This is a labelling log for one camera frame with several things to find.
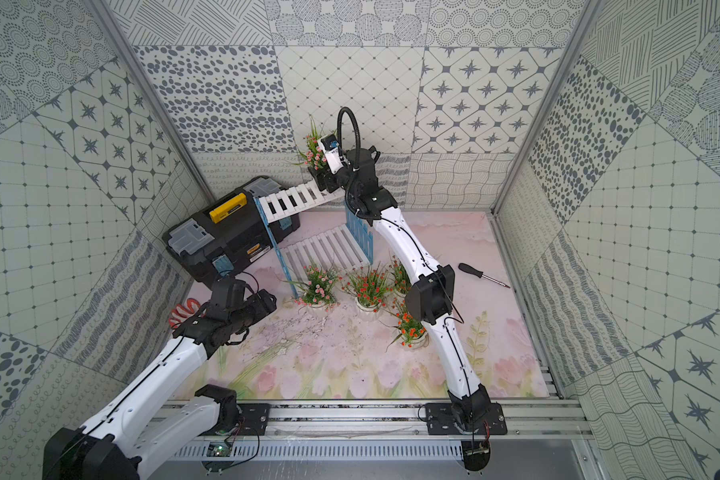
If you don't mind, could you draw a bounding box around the orange flower pot front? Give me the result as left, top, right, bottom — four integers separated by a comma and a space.
390, 300, 428, 349

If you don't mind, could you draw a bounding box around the red white glove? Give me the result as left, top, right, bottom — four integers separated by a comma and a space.
168, 298, 201, 329

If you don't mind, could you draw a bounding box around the black handle screwdriver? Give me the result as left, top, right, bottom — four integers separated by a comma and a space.
458, 263, 510, 288

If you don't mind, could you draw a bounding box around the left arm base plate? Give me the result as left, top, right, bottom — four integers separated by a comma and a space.
211, 403, 271, 436

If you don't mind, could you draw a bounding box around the red flower pot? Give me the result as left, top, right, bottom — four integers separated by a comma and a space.
340, 265, 391, 312
390, 257, 412, 298

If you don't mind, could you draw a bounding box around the aluminium mounting rail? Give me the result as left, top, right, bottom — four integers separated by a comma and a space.
98, 398, 595, 442

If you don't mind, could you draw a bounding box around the pink flower pot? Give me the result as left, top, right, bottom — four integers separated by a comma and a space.
289, 263, 339, 308
298, 118, 330, 185

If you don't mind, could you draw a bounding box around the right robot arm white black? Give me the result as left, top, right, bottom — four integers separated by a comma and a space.
324, 140, 491, 432

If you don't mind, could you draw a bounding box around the black toolbox yellow handle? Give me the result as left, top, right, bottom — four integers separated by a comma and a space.
162, 176, 300, 286

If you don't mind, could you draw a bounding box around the blue white two-tier rack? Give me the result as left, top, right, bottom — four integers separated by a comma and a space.
253, 176, 374, 300

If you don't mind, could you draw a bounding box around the pink flower pot back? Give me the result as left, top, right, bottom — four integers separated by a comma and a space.
289, 263, 339, 308

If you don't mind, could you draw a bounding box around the pink flower pot front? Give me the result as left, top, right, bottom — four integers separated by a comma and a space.
298, 118, 330, 185

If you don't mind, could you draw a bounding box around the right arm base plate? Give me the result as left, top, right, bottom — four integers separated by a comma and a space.
424, 402, 508, 436

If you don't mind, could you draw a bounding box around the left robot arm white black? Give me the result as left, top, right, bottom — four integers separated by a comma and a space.
42, 276, 277, 479

